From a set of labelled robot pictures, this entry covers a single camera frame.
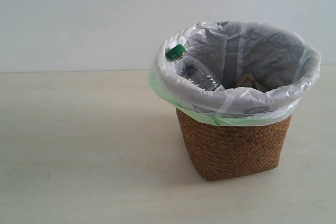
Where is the woven wicker waste basket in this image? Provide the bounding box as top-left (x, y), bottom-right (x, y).
top-left (176, 110), bottom-right (291, 181)

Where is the green label water bottle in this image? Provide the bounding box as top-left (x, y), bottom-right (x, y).
top-left (166, 44), bottom-right (225, 91)

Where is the white and green bin liner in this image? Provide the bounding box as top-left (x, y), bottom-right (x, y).
top-left (148, 21), bottom-right (321, 126)

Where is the grey cardboard pulp tray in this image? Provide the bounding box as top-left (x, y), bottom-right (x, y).
top-left (234, 73), bottom-right (269, 93)

